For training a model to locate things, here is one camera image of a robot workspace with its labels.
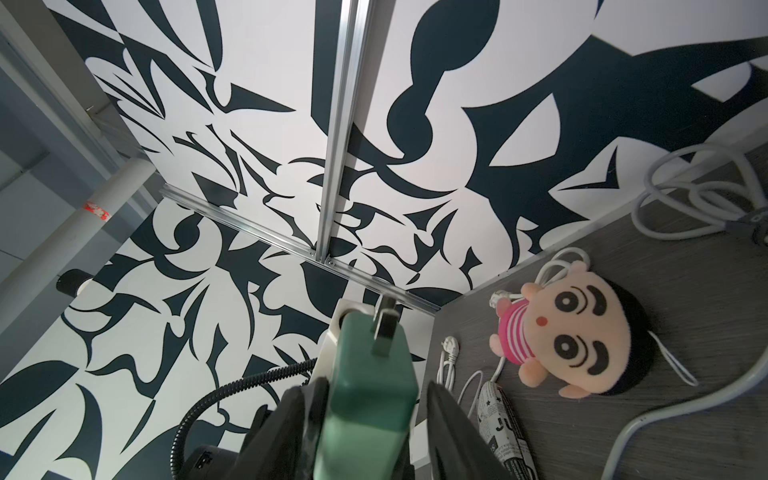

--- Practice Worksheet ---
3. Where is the green adapter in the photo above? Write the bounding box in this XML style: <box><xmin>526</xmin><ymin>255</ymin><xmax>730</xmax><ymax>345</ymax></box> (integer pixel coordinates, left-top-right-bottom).
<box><xmin>311</xmin><ymin>296</ymin><xmax>418</xmax><ymax>479</ymax></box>

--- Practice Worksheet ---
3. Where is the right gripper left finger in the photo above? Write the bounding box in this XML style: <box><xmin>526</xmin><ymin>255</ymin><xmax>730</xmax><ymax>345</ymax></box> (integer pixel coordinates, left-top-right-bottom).
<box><xmin>226</xmin><ymin>377</ymin><xmax>329</xmax><ymax>479</ymax></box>

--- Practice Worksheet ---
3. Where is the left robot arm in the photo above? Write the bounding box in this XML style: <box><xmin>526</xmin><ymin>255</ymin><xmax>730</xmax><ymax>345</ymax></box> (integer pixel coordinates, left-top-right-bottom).
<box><xmin>169</xmin><ymin>299</ymin><xmax>375</xmax><ymax>479</ymax></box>

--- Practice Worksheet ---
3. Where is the purple strip white cord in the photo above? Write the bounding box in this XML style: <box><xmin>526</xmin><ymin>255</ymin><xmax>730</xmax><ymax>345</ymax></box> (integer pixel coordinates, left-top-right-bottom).
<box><xmin>599</xmin><ymin>142</ymin><xmax>768</xmax><ymax>480</ymax></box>

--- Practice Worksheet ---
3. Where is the plush doll pink shirt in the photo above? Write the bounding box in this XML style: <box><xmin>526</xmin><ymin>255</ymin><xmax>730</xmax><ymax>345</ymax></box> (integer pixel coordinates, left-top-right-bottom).
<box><xmin>489</xmin><ymin>261</ymin><xmax>656</xmax><ymax>399</ymax></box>

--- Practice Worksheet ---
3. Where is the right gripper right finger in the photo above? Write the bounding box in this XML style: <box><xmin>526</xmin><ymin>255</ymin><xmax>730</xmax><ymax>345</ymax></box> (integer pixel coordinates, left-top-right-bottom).
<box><xmin>426</xmin><ymin>382</ymin><xmax>510</xmax><ymax>480</ymax></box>

